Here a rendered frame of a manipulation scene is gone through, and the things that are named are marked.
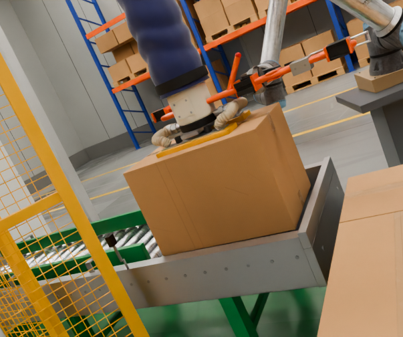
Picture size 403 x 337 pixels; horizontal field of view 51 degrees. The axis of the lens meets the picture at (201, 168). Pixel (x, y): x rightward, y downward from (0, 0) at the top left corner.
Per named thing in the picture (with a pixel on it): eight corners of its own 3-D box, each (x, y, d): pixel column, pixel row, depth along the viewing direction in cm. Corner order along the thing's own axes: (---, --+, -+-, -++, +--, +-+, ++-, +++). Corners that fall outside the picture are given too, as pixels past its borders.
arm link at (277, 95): (281, 105, 197) (275, 79, 194) (291, 107, 186) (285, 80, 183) (262, 111, 196) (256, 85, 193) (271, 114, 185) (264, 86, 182)
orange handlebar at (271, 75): (141, 132, 182) (137, 124, 181) (171, 114, 207) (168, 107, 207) (357, 48, 137) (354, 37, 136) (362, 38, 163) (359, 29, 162)
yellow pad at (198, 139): (157, 158, 170) (152, 148, 169) (168, 150, 178) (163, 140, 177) (230, 134, 153) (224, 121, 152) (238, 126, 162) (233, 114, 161)
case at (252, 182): (163, 256, 179) (121, 173, 171) (197, 213, 213) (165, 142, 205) (295, 229, 151) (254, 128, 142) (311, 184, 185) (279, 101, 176)
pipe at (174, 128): (155, 149, 171) (150, 136, 169) (180, 131, 192) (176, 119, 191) (228, 123, 154) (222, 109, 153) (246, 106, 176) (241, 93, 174)
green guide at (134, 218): (3, 259, 295) (-4, 248, 293) (15, 251, 304) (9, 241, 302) (190, 212, 218) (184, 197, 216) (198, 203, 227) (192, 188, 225)
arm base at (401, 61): (367, 72, 226) (362, 54, 223) (404, 60, 220) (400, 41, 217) (373, 78, 209) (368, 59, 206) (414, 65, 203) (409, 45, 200)
